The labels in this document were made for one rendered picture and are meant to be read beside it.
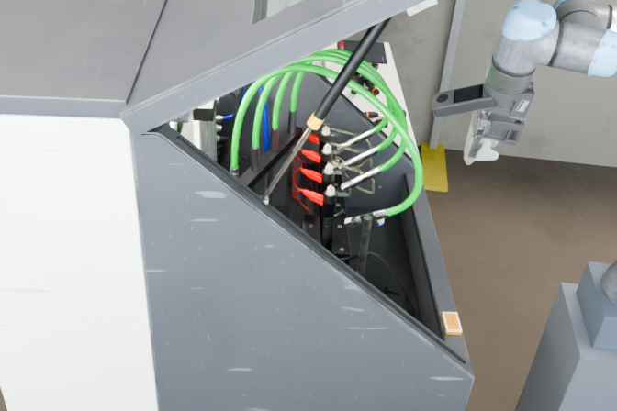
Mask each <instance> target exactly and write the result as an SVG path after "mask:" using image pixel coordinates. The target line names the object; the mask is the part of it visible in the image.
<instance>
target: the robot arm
mask: <svg viewBox="0 0 617 411"><path fill-rule="evenodd" d="M537 64H541V65H545V66H549V67H554V68H558V69H563V70H567V71H571V72H580V73H585V74H587V75H588V76H591V75H596V76H602V77H610V76H612V75H614V74H615V73H616V71H617V6H612V5H607V4H602V3H597V2H593V1H592V0H556V1H555V3H554V5H553V7H551V6H550V5H548V4H544V3H542V1H541V0H519V1H517V2H516V3H514V4H513V5H512V6H511V8H510V11H509V13H508V15H507V16H506V19H505V21H504V22H503V24H502V26H501V32H500V34H499V39H498V42H497V45H496V48H495V49H494V52H493V55H492V58H491V60H490V63H489V66H488V70H487V73H486V79H485V82H484V83H481V84H476V85H471V86H467V87H462V88H458V89H454V90H449V91H444V92H440V93H435V94H433V96H432V113H433V115H434V116H435V117H446V116H450V115H456V114H461V113H465V112H471V111H473V114H472V117H471V120H470V124H469V128H468V131H467V137H466V144H465V150H464V160H465V163H466V165H470V164H472V162H474V161H494V160H496V159H497V158H498V157H499V154H498V153H497V152H496V151H494V150H492V149H491V148H493V147H496V146H497V145H498V141H504V144H506V145H512V146H516V145H517V143H518V141H519V138H520V136H521V134H522V131H523V129H524V127H525V125H524V119H525V117H526V114H527V112H528V110H529V107H530V105H531V103H532V100H533V98H534V90H533V82H531V79H532V77H533V73H534V71H535V68H536V66H537ZM519 131H520V133H519ZM518 133H519V135H518ZM517 135H518V137H517ZM516 137H517V139H516ZM515 139H516V140H515ZM601 285H602V289H603V291H604V293H605V294H606V295H607V296H608V297H609V299H610V300H611V301H613V303H614V304H616V305H617V260H616V261H615V262H614V263H613V264H612V265H611V266H610V267H609V268H608V269H607V270H606V272H605V273H604V276H603V278H602V281H601Z"/></svg>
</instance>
